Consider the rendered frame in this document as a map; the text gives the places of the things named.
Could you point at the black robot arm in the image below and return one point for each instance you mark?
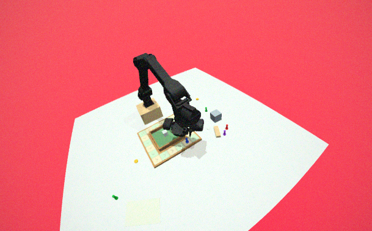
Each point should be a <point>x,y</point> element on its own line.
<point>173,92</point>

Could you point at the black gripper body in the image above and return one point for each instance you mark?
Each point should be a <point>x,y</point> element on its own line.
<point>168,123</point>

